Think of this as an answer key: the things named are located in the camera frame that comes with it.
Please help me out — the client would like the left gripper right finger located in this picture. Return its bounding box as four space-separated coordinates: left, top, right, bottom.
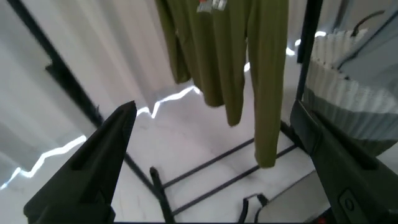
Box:
289 99 398 224

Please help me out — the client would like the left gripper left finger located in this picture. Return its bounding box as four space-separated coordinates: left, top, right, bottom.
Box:
23 100 138 223

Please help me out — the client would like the green printed sleeveless shirt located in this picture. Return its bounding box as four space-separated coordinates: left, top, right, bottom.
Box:
154 0 290 169

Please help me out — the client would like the white laundry basket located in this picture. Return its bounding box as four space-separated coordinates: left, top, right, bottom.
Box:
302 9 398 158

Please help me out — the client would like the black clothes rack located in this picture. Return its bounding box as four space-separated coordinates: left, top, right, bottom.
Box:
6 0 325 223

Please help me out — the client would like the white curtain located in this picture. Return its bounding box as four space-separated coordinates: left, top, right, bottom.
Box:
0 0 343 189

